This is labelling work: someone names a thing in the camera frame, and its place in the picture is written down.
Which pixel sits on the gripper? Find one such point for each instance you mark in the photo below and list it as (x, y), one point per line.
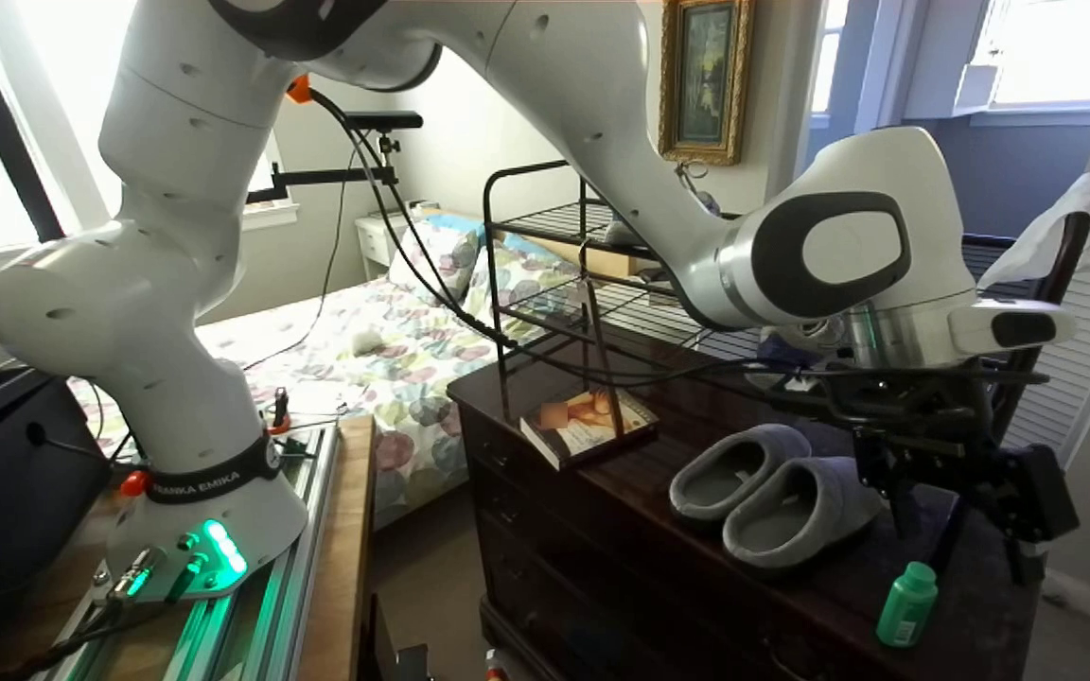
(923, 445)

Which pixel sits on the dark wooden dresser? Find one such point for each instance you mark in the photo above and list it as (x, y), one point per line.
(621, 549)

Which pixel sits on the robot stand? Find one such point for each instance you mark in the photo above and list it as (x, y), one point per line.
(342, 567)

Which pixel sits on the green plastic bottle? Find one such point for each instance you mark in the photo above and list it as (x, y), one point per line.
(906, 610)

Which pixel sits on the dark wooden chair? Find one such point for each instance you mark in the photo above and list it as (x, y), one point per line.
(1061, 274)

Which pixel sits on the floral pillow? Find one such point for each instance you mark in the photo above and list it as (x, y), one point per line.
(436, 260)

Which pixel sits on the camera on mount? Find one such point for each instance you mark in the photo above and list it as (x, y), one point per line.
(384, 121)

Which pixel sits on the white nightstand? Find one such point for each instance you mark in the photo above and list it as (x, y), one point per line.
(377, 241)

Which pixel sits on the black equipment box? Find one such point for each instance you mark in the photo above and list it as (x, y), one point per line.
(6, 492)

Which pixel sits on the grey slipper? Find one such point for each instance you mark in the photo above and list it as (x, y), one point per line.
(744, 463)
(810, 515)

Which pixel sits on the gold framed painting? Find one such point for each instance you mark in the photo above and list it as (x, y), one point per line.
(708, 76)

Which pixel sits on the white cloth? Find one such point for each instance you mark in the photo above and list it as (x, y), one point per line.
(1046, 236)

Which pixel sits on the bed with floral cover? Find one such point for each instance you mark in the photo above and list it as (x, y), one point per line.
(394, 369)

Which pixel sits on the book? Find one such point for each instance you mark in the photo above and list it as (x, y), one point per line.
(588, 426)

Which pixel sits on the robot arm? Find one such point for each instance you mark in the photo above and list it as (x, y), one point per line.
(204, 284)

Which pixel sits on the blue pillow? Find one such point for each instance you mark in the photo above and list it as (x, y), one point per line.
(498, 241)

